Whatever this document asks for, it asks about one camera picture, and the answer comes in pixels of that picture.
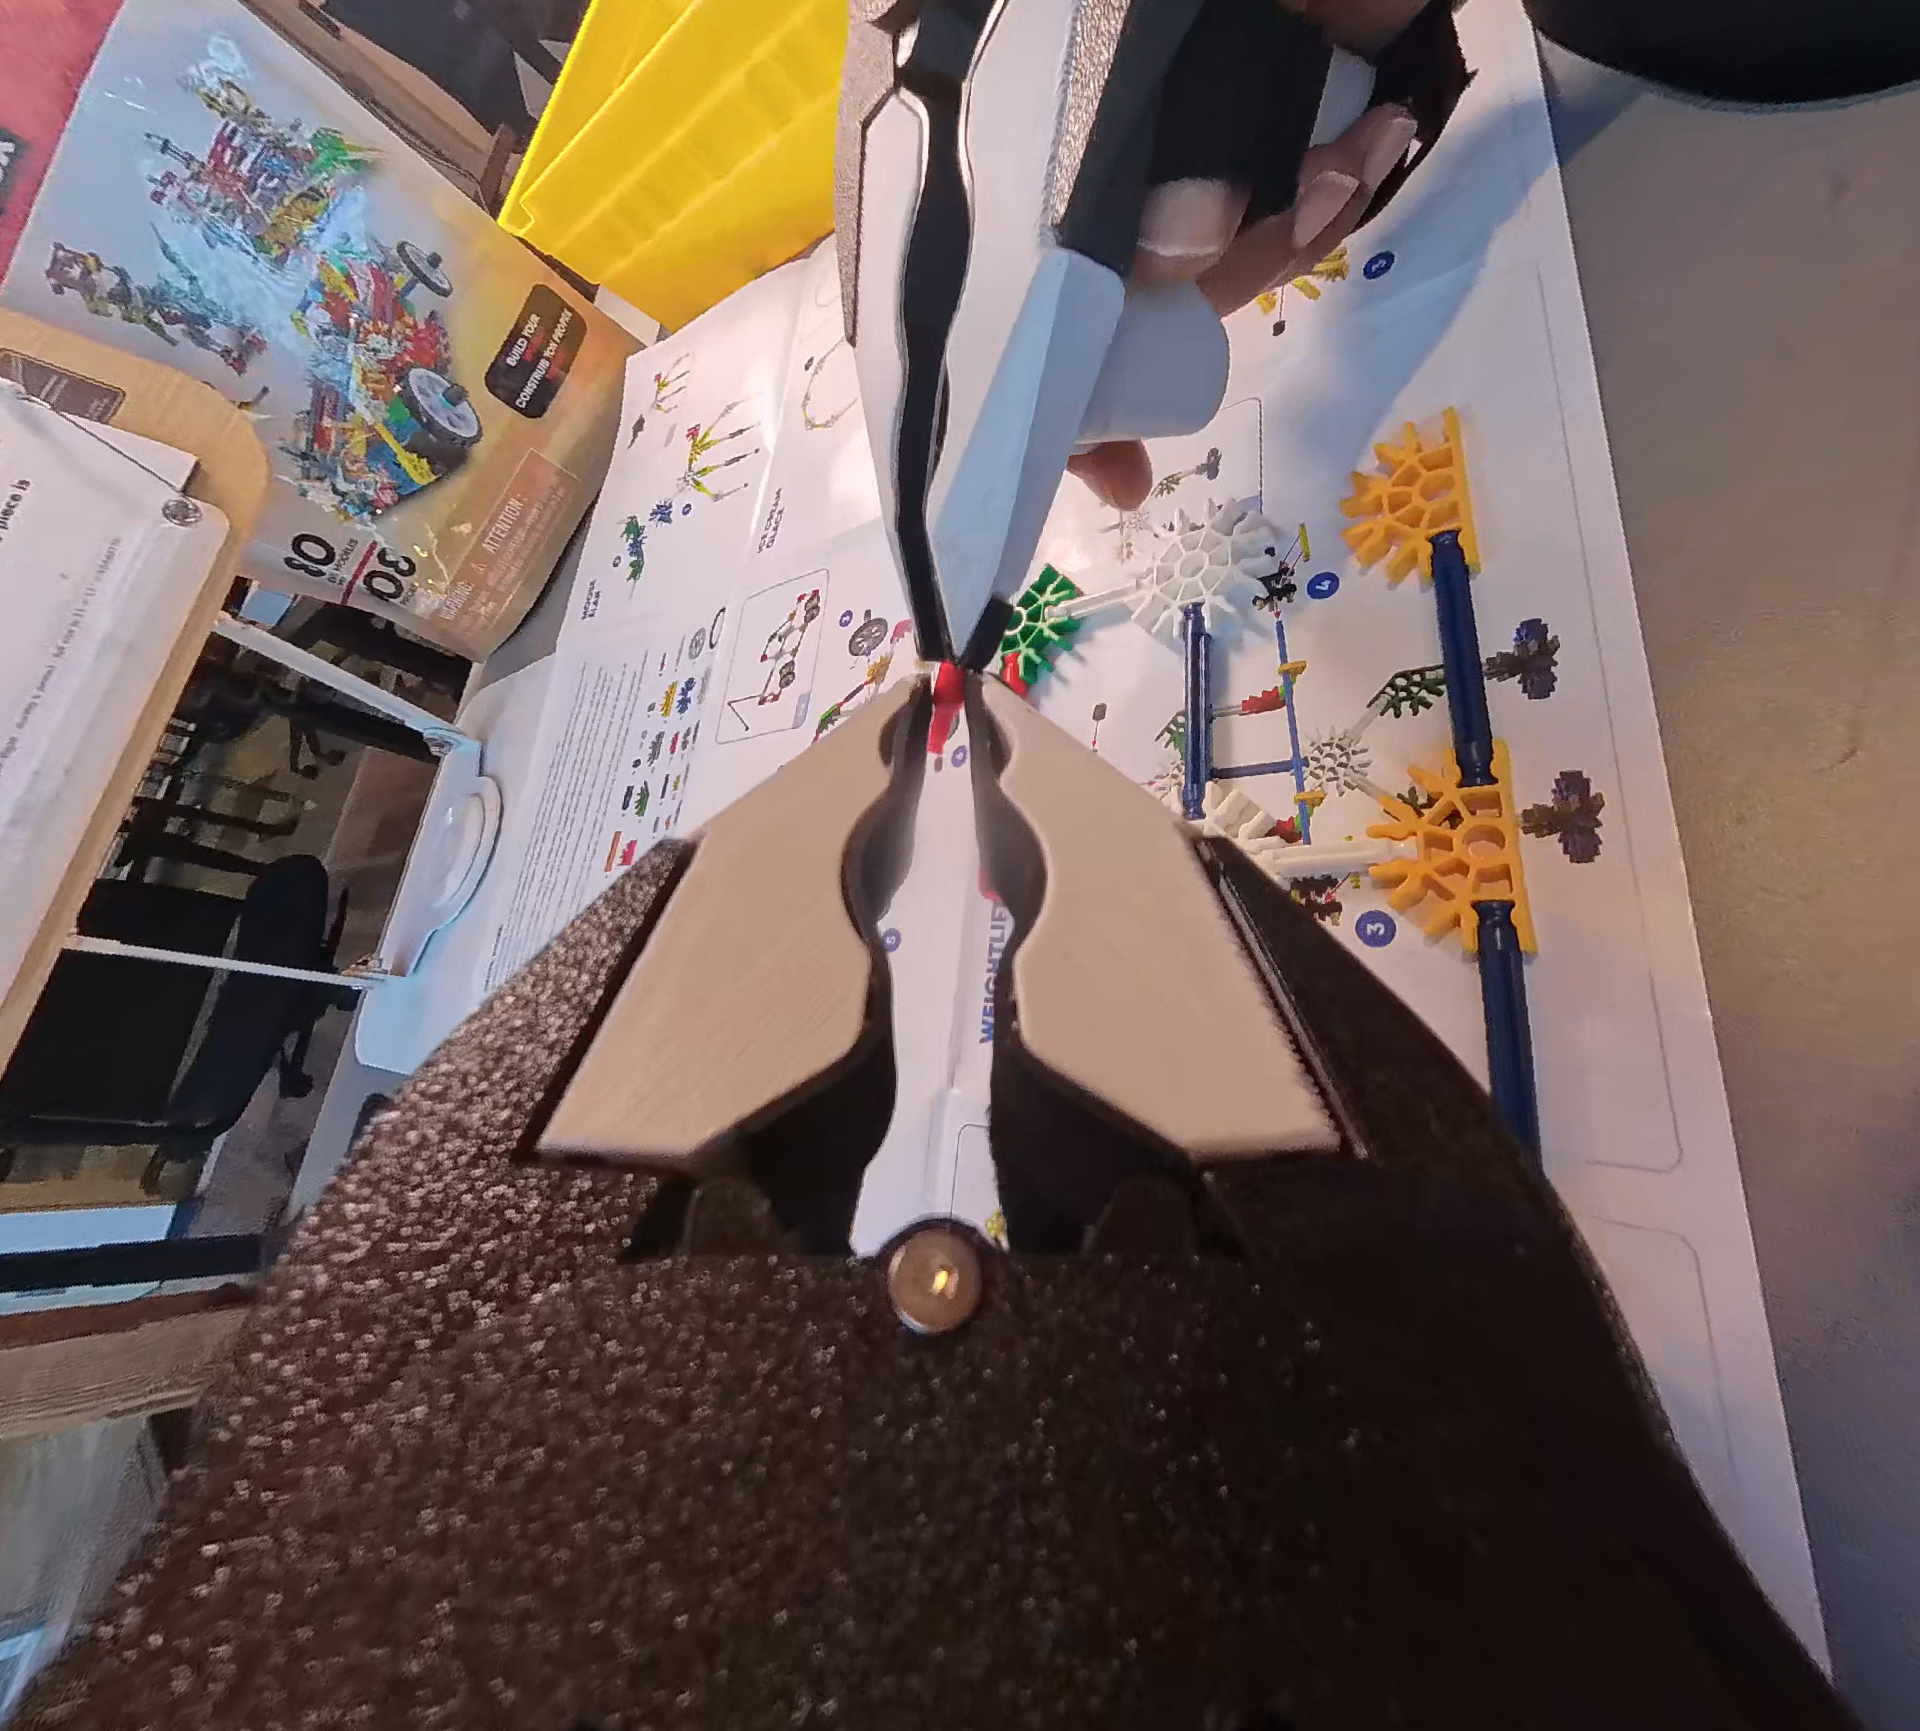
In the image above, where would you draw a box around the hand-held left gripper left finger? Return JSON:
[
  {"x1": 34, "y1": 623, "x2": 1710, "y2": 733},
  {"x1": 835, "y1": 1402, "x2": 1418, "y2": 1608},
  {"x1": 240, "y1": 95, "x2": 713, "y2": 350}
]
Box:
[{"x1": 536, "y1": 683, "x2": 926, "y2": 1248}]

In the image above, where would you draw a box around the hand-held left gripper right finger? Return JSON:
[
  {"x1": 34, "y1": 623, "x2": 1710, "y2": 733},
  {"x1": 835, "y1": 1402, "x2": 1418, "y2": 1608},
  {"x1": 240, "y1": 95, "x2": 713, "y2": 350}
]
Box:
[{"x1": 962, "y1": 680, "x2": 1341, "y2": 1248}]

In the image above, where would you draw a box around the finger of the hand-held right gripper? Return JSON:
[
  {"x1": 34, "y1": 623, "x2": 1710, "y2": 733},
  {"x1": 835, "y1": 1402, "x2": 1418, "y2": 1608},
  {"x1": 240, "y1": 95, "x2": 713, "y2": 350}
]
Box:
[
  {"x1": 847, "y1": 88, "x2": 953, "y2": 656},
  {"x1": 929, "y1": 0, "x2": 1130, "y2": 666}
]

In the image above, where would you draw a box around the green connector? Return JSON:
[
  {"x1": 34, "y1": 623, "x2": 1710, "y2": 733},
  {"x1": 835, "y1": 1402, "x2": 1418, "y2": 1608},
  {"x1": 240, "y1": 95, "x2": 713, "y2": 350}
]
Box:
[{"x1": 993, "y1": 565, "x2": 1084, "y2": 694}]

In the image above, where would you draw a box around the yellow plastic bin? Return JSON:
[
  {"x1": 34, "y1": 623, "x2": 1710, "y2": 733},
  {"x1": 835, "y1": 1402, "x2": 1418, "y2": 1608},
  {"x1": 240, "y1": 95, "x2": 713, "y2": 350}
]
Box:
[{"x1": 499, "y1": 0, "x2": 874, "y2": 333}]

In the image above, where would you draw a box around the blue rod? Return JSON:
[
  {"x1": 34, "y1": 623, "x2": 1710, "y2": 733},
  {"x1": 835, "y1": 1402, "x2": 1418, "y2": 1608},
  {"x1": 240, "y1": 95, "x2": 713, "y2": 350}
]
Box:
[
  {"x1": 1429, "y1": 529, "x2": 1506, "y2": 788},
  {"x1": 1466, "y1": 903, "x2": 1549, "y2": 1170},
  {"x1": 1173, "y1": 603, "x2": 1219, "y2": 822}
]

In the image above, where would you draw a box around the white metal stand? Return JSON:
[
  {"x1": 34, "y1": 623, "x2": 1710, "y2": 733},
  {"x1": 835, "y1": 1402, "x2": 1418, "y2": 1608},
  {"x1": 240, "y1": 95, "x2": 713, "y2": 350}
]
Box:
[{"x1": 59, "y1": 613, "x2": 505, "y2": 1076}]

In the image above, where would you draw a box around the orange-yellow connector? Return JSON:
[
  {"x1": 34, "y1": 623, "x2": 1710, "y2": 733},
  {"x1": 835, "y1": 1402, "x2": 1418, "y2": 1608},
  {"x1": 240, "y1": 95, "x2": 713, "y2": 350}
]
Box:
[
  {"x1": 1362, "y1": 745, "x2": 1542, "y2": 956},
  {"x1": 1338, "y1": 409, "x2": 1484, "y2": 582}
]

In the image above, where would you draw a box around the brown printed toy bag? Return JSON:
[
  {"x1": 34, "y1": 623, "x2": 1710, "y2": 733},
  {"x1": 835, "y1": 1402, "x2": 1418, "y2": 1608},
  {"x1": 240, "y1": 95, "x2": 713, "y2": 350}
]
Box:
[{"x1": 0, "y1": 0, "x2": 634, "y2": 663}]

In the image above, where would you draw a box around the white printed instruction sheet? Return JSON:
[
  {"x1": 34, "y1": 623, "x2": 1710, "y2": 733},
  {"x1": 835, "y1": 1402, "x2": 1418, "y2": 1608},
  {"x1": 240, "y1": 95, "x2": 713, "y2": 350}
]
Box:
[{"x1": 476, "y1": 6, "x2": 1834, "y2": 1677}]

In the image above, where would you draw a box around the black office chair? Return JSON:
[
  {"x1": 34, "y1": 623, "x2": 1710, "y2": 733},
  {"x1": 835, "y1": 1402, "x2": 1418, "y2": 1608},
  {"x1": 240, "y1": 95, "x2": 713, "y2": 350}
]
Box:
[{"x1": 0, "y1": 853, "x2": 356, "y2": 1155}]

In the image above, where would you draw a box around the printed paper sheet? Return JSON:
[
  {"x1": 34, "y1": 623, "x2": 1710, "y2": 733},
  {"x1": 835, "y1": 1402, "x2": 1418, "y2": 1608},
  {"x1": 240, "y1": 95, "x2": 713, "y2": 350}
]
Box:
[{"x1": 0, "y1": 381, "x2": 233, "y2": 999}]

